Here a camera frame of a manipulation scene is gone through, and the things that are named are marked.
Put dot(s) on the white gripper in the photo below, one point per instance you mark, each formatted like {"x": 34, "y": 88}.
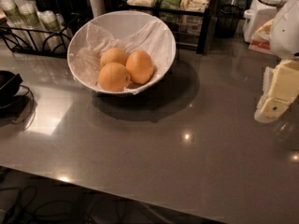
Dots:
{"x": 286, "y": 34}

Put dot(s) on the orange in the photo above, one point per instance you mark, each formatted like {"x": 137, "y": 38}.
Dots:
{"x": 114, "y": 77}
{"x": 140, "y": 67}
{"x": 114, "y": 55}

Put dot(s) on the clear plastic bowl liner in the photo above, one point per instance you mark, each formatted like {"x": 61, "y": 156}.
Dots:
{"x": 149, "y": 41}

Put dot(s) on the white bowl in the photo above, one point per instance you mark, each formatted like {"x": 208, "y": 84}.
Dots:
{"x": 121, "y": 25}

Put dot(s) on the red and white card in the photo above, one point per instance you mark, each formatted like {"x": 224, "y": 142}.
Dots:
{"x": 260, "y": 40}

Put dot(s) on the white appliance with plates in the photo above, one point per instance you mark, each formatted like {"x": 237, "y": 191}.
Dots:
{"x": 259, "y": 12}

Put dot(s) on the black condiment shelf rack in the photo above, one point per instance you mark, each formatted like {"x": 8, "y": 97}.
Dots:
{"x": 189, "y": 23}

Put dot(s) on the green tea packets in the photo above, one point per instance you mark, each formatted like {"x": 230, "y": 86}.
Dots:
{"x": 168, "y": 4}

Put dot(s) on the white cylinder cup dispenser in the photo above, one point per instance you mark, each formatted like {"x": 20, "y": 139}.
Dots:
{"x": 96, "y": 0}

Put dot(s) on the right paper cup stack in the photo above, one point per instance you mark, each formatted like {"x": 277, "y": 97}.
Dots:
{"x": 51, "y": 24}

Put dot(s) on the paper cup stack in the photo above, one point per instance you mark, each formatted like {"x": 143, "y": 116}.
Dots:
{"x": 11, "y": 10}
{"x": 51, "y": 24}
{"x": 32, "y": 23}

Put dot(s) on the middle paper cup stack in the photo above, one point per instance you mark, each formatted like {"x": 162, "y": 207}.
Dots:
{"x": 32, "y": 23}

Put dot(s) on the black tray on stand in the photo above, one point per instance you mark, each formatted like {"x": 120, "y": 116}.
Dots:
{"x": 16, "y": 100}

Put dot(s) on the left paper cup stack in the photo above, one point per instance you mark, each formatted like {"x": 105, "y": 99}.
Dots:
{"x": 11, "y": 10}

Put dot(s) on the black wire basket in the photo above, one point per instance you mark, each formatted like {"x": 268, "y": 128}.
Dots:
{"x": 228, "y": 19}

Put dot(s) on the black wire cup rack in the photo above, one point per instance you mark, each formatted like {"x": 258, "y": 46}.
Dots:
{"x": 17, "y": 39}

